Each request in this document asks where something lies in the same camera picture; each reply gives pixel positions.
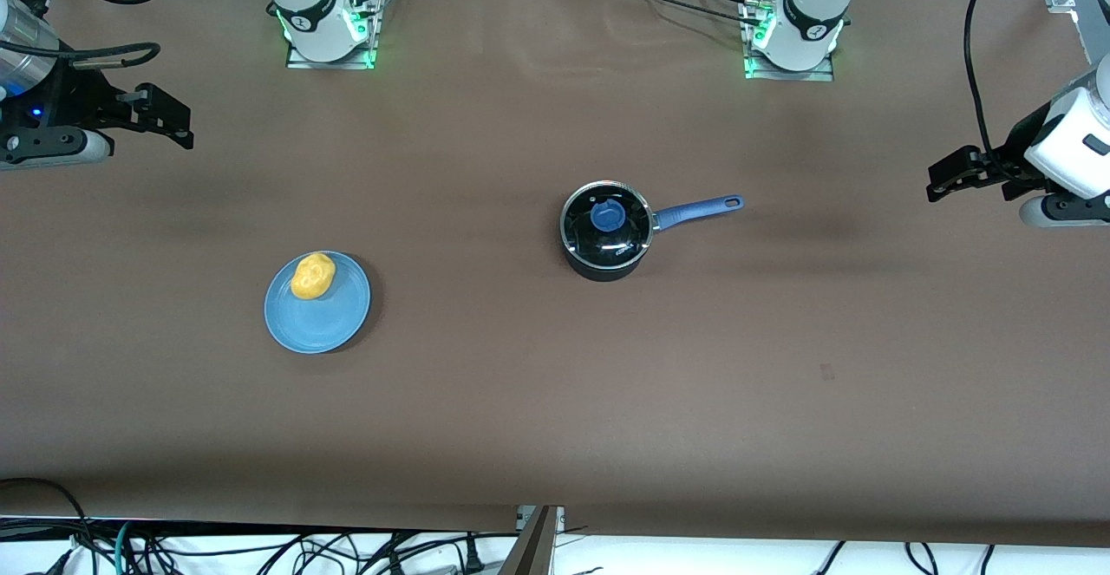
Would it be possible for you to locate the yellow potato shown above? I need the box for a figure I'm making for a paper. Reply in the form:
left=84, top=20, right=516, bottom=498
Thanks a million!
left=290, top=252, right=337, bottom=300

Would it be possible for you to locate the glass lid with blue knob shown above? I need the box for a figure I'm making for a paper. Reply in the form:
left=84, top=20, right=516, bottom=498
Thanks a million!
left=561, top=181, right=653, bottom=262

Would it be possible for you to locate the blue round plate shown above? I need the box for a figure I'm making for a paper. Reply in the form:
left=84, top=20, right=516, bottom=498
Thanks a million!
left=264, top=251, right=372, bottom=355

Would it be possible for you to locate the brown table cover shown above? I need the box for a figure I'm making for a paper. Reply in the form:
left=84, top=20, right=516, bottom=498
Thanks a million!
left=0, top=0, right=1110, bottom=550

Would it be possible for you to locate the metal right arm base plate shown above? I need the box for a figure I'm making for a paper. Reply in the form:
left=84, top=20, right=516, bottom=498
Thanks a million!
left=285, top=0, right=381, bottom=71

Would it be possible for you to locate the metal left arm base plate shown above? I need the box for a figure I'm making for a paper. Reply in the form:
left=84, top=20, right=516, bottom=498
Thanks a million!
left=740, top=0, right=836, bottom=82

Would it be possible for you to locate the black saucepan with blue handle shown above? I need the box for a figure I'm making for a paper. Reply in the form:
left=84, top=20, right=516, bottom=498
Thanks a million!
left=559, top=180, right=745, bottom=283

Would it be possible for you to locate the long black table cable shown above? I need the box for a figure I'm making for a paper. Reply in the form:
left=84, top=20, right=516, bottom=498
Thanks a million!
left=597, top=0, right=764, bottom=29

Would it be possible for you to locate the black looped floor cable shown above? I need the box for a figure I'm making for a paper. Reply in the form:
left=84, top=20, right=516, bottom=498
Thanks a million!
left=0, top=477, right=99, bottom=575

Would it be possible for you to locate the teal floor cable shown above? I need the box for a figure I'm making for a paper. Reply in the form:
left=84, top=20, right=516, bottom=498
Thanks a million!
left=114, top=520, right=145, bottom=575

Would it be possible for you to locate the silver metal bracket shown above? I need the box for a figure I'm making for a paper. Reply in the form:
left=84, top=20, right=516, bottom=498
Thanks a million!
left=515, top=506, right=566, bottom=535

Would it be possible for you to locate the aluminium frame post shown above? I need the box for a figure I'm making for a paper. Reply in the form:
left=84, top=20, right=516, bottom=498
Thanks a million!
left=498, top=506, right=561, bottom=575

